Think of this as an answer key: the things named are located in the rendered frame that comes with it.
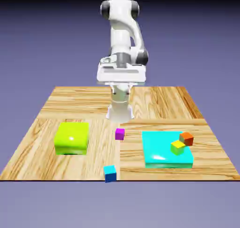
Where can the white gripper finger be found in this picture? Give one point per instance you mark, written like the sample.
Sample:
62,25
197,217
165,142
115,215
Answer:
129,89
113,89

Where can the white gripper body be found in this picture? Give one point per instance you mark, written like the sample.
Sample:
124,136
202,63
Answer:
121,76

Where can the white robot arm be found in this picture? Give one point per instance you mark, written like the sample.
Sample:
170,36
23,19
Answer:
120,25

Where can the small magenta cube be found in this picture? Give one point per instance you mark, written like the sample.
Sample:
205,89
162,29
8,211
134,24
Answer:
119,134

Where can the small yellow cube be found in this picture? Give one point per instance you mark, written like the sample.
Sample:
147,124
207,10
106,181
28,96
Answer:
177,147

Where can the small orange cube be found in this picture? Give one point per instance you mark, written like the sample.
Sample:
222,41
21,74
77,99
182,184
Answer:
187,138

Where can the small blue cube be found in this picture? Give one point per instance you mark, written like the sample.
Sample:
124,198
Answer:
110,173

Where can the large lime green box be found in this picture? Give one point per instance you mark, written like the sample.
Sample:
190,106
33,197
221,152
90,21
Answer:
72,138

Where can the large cyan box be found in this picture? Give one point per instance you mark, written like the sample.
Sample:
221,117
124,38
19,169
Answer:
159,149

